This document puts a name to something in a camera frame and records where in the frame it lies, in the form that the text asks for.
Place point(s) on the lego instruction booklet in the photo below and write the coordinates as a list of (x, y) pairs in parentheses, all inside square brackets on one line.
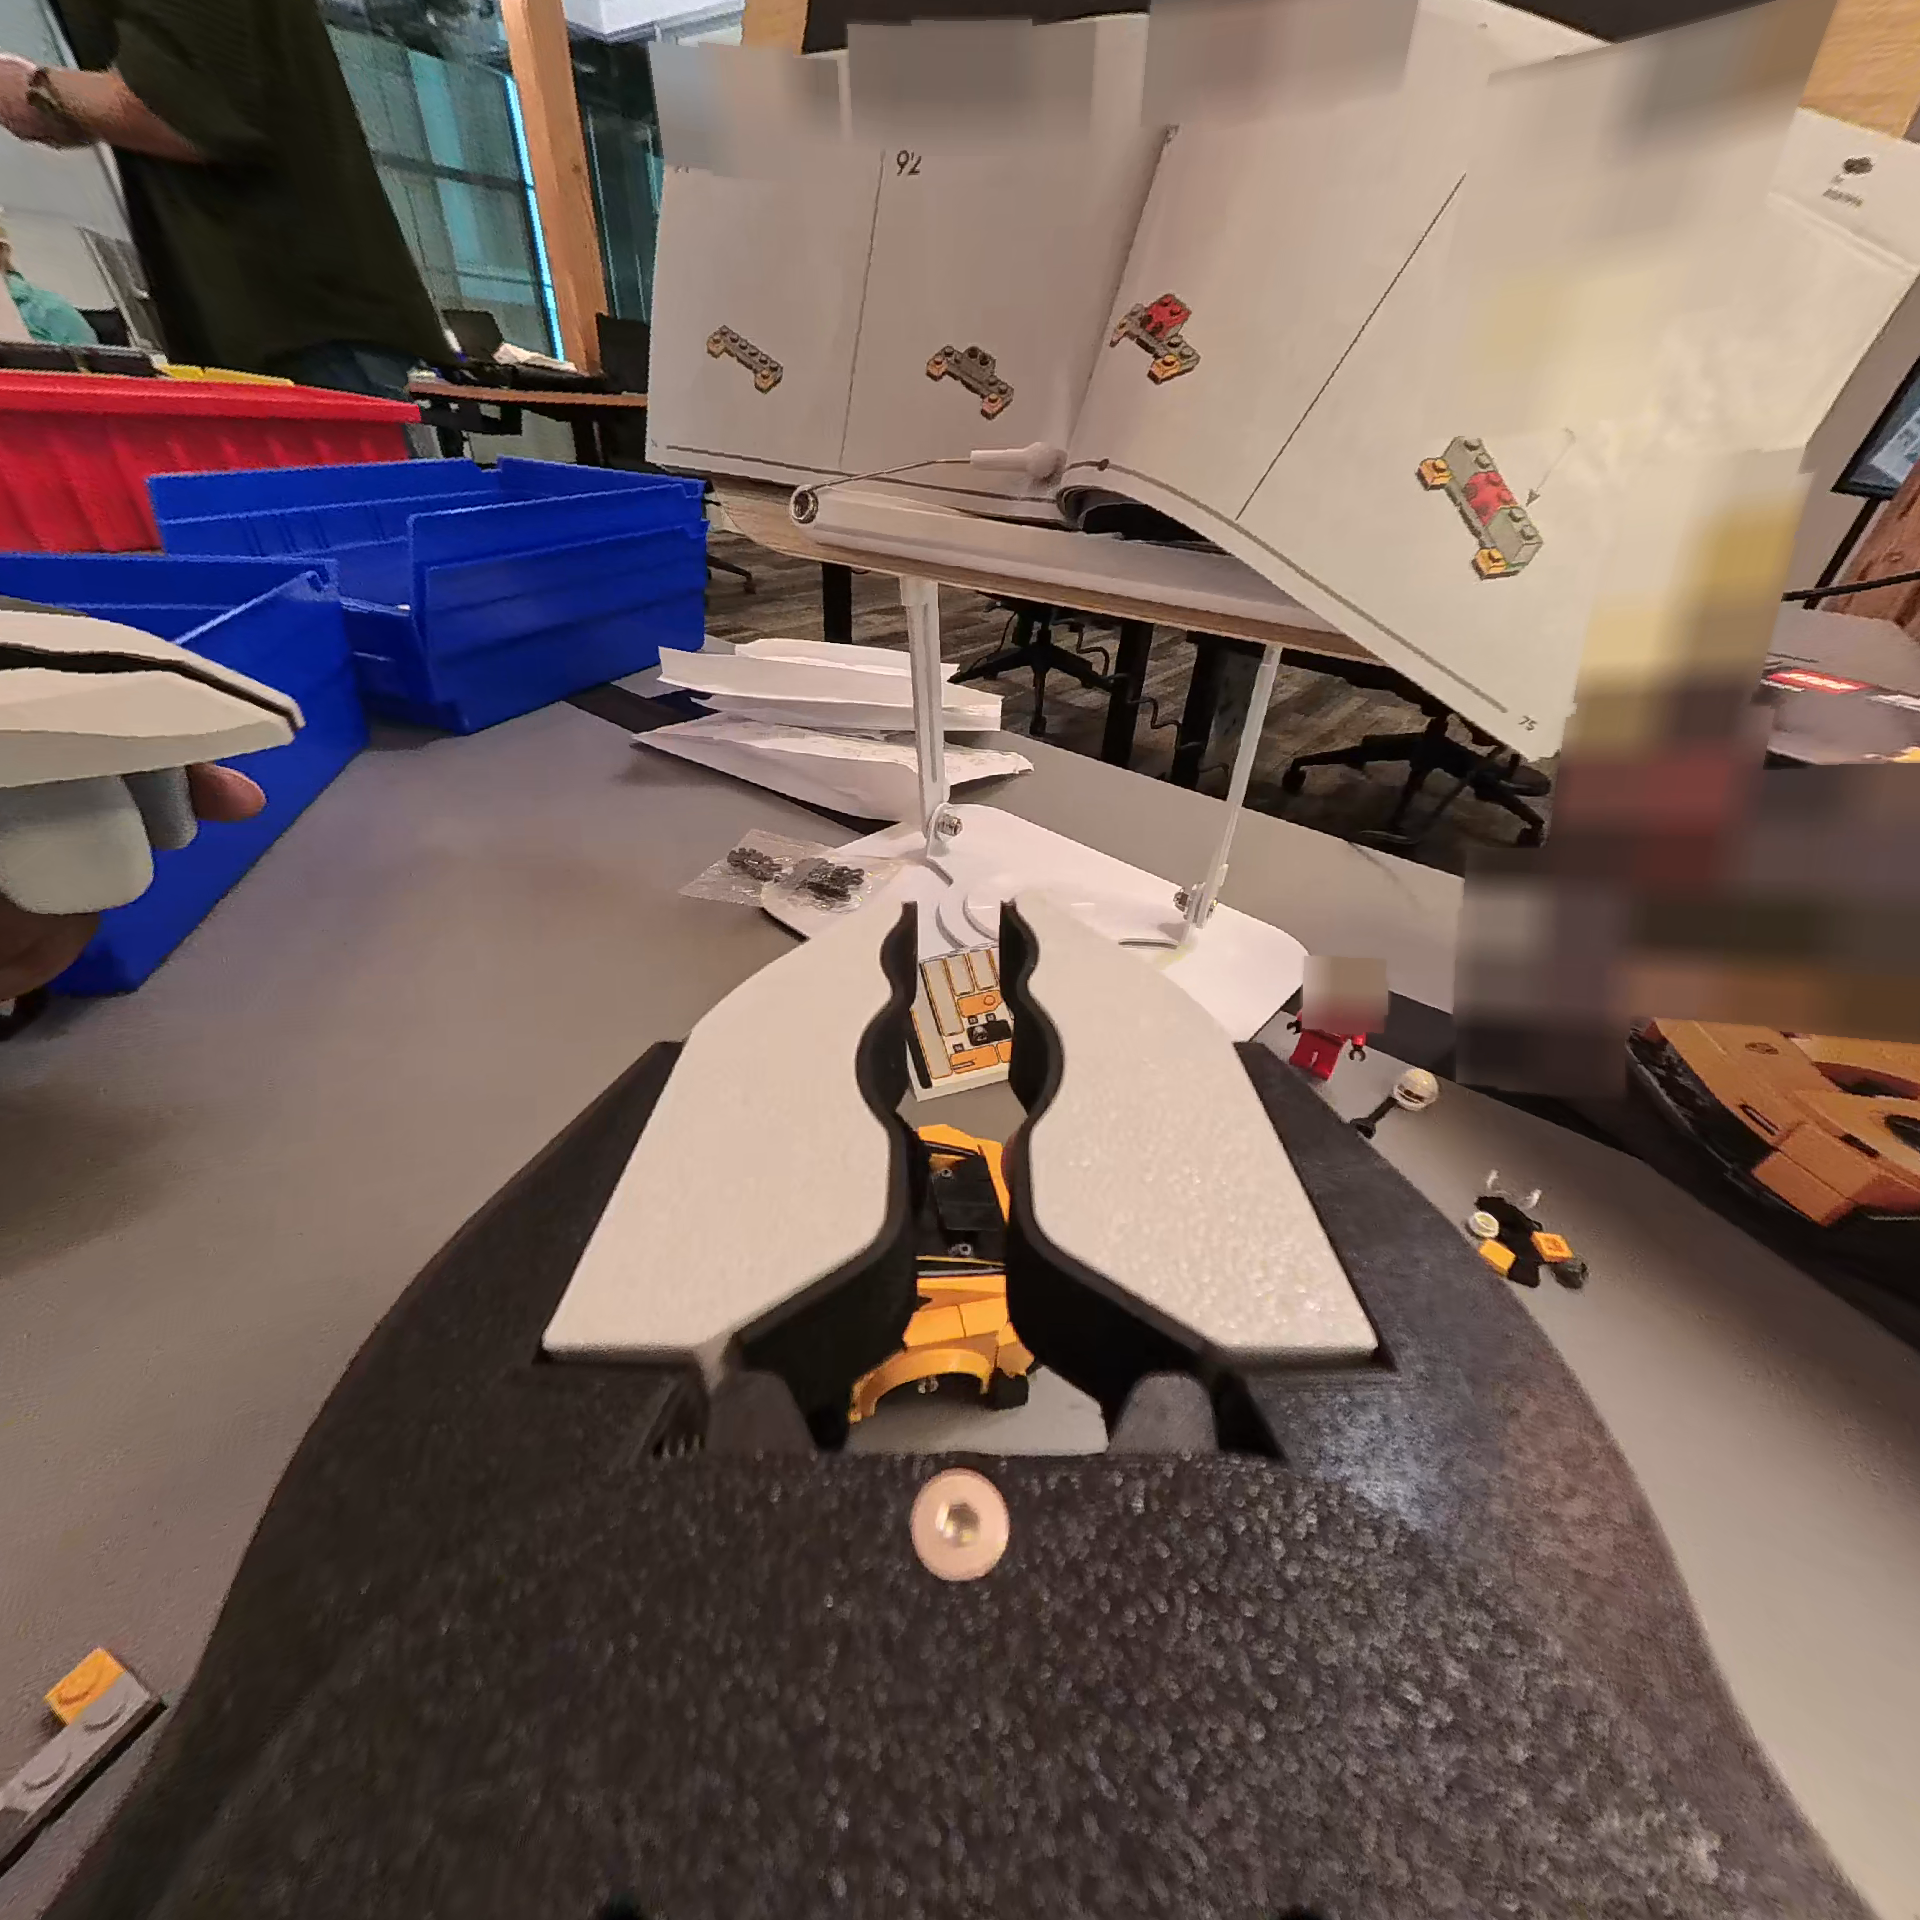
[(974, 254)]

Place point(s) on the red lego minifigure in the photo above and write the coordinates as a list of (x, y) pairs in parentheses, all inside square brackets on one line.
[(1316, 1051)]

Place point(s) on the pile of small lego pieces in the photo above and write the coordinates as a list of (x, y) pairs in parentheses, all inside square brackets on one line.
[(1522, 1252)]

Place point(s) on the white book stand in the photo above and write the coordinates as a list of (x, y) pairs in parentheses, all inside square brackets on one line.
[(1050, 900)]

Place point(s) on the black office chair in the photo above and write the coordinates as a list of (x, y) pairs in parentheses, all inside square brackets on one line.
[(1424, 751), (1035, 661)]

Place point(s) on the yellow plastic bin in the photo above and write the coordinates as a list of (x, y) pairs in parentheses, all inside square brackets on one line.
[(225, 374)]

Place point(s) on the red plastic bin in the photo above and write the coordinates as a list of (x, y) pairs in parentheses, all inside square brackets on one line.
[(90, 465)]

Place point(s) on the blue plastic bin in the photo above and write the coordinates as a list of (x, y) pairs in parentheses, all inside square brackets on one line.
[(225, 840), (525, 630)]

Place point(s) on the lego sticker sheet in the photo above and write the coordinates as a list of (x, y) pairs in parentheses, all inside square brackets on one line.
[(960, 1021)]

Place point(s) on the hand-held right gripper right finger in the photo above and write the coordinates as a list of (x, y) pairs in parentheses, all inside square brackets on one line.
[(1185, 1184)]

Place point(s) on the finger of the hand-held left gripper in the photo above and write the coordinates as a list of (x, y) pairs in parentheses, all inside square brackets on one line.
[(105, 729), (90, 623)]

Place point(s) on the clear plastic bag dark pieces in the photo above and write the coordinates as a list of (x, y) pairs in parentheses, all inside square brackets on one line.
[(819, 883)]

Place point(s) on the grey lego plate orange ends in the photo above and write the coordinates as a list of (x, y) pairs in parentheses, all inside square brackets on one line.
[(74, 1770)]

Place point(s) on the yellow lego car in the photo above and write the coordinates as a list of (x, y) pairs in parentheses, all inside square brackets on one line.
[(944, 1328)]

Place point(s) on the black lego set box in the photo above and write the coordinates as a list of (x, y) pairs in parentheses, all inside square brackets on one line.
[(1771, 1110)]

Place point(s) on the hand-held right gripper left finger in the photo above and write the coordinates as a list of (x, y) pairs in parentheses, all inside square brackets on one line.
[(751, 1184)]

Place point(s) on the person's left hand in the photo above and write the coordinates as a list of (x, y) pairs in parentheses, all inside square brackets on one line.
[(225, 793)]

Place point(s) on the white lego minifigure helmet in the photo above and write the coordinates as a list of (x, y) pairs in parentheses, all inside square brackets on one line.
[(1415, 1088)]

